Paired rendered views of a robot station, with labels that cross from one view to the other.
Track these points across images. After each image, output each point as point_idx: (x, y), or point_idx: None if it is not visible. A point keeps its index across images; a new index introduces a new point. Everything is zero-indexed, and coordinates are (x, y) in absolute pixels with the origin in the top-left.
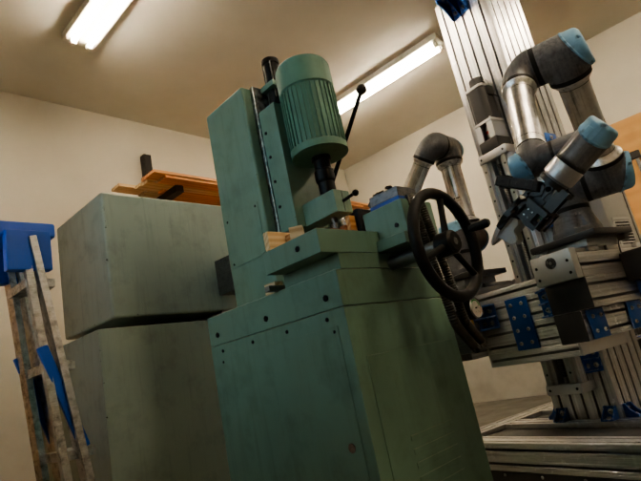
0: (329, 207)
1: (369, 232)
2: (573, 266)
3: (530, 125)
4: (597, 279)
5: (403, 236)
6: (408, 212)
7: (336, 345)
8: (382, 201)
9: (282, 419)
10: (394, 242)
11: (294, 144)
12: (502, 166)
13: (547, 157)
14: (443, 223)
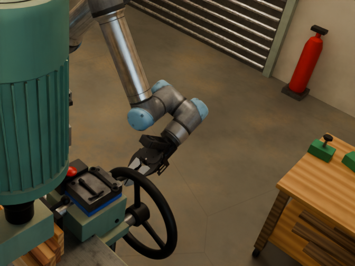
0: (43, 236)
1: (105, 243)
2: (71, 139)
3: (146, 79)
4: None
5: (128, 229)
6: (173, 225)
7: None
8: (103, 203)
9: None
10: (118, 238)
11: (34, 185)
12: None
13: (161, 116)
14: (140, 201)
